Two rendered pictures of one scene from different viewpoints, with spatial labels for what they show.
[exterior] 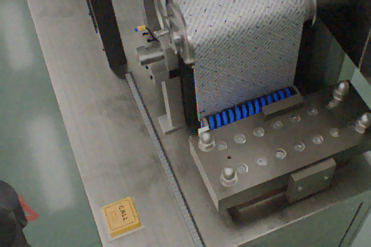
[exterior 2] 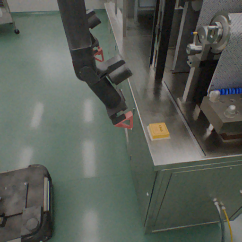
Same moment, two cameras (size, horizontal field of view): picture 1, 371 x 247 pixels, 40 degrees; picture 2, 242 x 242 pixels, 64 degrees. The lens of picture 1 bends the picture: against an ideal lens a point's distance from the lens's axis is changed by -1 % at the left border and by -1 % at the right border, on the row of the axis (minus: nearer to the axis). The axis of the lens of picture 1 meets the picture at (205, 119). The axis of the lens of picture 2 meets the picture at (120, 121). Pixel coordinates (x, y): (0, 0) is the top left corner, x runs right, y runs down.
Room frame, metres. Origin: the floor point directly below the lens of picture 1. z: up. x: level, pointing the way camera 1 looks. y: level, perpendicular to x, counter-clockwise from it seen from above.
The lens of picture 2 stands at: (-0.13, 0.25, 1.51)
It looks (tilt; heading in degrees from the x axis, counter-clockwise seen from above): 43 degrees down; 11
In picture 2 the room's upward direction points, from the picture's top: straight up
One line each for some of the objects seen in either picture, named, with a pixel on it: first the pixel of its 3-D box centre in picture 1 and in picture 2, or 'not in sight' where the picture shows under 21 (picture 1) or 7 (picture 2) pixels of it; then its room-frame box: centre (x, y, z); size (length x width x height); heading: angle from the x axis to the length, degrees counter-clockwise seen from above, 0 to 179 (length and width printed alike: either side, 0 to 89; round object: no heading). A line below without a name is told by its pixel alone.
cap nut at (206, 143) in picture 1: (206, 138); (215, 95); (0.57, 0.00, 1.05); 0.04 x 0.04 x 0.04
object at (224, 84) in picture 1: (247, 78); (241, 71); (0.68, -0.09, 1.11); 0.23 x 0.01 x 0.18; 109
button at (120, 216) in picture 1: (121, 216); (158, 130); (0.47, 0.20, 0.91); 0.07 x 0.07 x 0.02; 19
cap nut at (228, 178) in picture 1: (228, 174); (231, 110); (0.48, -0.04, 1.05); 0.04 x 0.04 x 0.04
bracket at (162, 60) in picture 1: (165, 87); (191, 75); (0.71, 0.09, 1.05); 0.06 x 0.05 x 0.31; 109
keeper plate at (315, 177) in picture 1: (310, 181); not in sight; (0.49, -0.22, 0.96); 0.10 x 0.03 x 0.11; 109
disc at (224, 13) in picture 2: (180, 31); (218, 32); (0.69, 0.04, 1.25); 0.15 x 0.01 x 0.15; 19
